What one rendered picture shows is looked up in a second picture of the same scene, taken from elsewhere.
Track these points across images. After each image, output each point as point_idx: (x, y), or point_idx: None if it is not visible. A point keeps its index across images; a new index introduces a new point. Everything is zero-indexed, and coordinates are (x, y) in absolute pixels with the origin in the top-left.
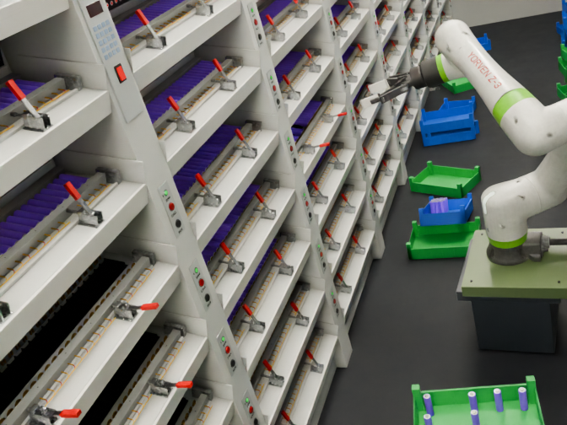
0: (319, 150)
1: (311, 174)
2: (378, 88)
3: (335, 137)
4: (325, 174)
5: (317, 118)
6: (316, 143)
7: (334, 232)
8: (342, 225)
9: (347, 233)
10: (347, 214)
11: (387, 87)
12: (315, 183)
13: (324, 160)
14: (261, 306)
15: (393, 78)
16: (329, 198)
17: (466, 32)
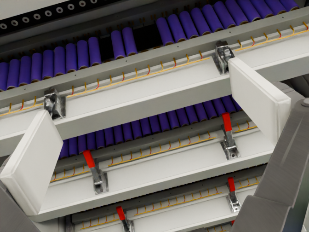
0: (84, 119)
1: (164, 125)
2: (248, 107)
3: (308, 89)
4: (194, 140)
5: (195, 44)
6: (102, 101)
7: (163, 211)
8: (190, 212)
9: (174, 229)
10: (223, 203)
11: (274, 144)
12: (139, 147)
13: (220, 118)
14: None
15: (277, 154)
16: (117, 189)
17: None
